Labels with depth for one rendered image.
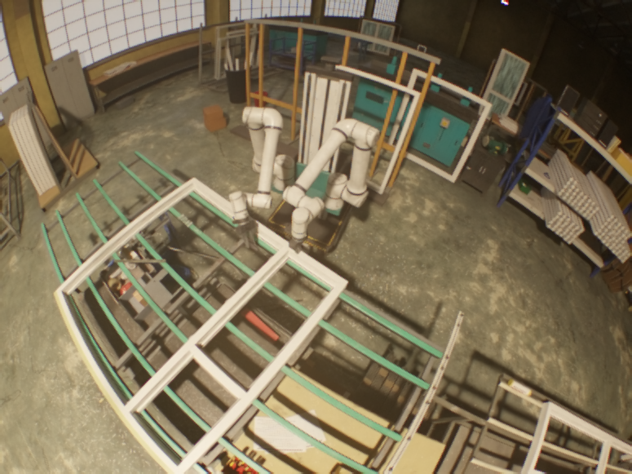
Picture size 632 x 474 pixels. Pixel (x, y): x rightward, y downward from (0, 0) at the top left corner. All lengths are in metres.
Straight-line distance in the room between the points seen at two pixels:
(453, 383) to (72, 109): 9.06
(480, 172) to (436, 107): 1.27
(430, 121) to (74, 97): 8.13
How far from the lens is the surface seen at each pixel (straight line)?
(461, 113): 4.49
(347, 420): 1.69
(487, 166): 4.50
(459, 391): 2.80
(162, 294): 1.75
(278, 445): 1.66
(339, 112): 1.97
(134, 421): 1.58
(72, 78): 7.97
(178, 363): 1.51
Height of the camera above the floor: 2.29
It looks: 52 degrees down
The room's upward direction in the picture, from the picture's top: 9 degrees clockwise
